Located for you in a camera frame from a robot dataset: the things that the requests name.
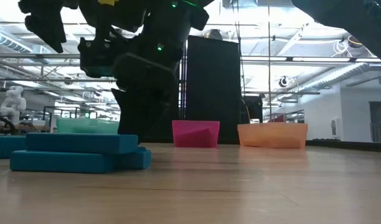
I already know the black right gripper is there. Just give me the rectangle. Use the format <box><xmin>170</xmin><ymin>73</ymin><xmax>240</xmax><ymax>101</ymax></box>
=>
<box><xmin>111</xmin><ymin>30</ymin><xmax>185</xmax><ymax>144</ymax></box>

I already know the orange plastic bin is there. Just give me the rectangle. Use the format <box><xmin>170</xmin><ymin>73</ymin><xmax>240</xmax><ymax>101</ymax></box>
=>
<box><xmin>237</xmin><ymin>121</ymin><xmax>309</xmax><ymax>150</ymax></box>

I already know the red plastic bin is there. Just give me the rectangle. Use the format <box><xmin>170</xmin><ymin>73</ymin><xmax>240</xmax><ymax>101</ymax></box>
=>
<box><xmin>172</xmin><ymin>120</ymin><xmax>221</xmax><ymax>149</ymax></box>

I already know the teal plastic bin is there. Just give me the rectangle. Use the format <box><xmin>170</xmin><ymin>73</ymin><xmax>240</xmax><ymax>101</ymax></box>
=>
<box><xmin>55</xmin><ymin>117</ymin><xmax>121</xmax><ymax>135</ymax></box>

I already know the black partition panel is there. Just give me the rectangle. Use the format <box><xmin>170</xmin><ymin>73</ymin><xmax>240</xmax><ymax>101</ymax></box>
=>
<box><xmin>143</xmin><ymin>35</ymin><xmax>242</xmax><ymax>145</ymax></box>

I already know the wide blue wooden block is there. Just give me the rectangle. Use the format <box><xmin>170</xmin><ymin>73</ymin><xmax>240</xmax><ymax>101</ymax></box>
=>
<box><xmin>9</xmin><ymin>146</ymin><xmax>153</xmax><ymax>174</ymax></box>

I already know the black box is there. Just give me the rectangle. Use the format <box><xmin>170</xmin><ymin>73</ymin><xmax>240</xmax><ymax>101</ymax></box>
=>
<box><xmin>240</xmin><ymin>95</ymin><xmax>264</xmax><ymax>124</ymax></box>

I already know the thin hanging pole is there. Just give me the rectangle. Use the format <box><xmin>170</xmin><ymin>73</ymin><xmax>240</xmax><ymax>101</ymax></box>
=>
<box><xmin>267</xmin><ymin>0</ymin><xmax>273</xmax><ymax>124</ymax></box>

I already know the white robot figure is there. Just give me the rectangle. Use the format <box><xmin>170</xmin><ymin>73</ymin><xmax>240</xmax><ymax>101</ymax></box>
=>
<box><xmin>0</xmin><ymin>85</ymin><xmax>27</xmax><ymax>126</ymax></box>

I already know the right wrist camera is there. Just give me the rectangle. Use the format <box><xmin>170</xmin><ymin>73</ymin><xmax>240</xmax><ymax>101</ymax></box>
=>
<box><xmin>77</xmin><ymin>37</ymin><xmax>117</xmax><ymax>79</ymax></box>

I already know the white wall dispenser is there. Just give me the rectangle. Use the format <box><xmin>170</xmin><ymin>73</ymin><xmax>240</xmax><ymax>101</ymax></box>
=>
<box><xmin>330</xmin><ymin>116</ymin><xmax>342</xmax><ymax>139</ymax></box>

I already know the black aluminium table frame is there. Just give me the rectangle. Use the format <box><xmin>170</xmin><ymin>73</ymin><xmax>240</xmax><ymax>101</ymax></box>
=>
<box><xmin>305</xmin><ymin>139</ymin><xmax>381</xmax><ymax>154</ymax></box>

